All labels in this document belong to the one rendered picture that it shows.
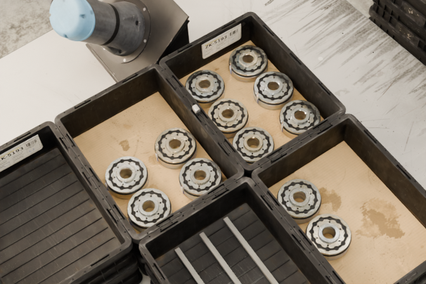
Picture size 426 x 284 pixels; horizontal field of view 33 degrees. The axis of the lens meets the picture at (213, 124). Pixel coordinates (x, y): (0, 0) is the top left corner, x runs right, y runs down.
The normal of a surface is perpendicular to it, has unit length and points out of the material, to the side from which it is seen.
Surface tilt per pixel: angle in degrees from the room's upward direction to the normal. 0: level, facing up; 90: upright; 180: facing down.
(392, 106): 0
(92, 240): 0
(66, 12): 45
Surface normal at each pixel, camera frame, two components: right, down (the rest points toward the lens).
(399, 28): -0.80, 0.52
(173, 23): -0.58, -0.05
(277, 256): -0.04, -0.55
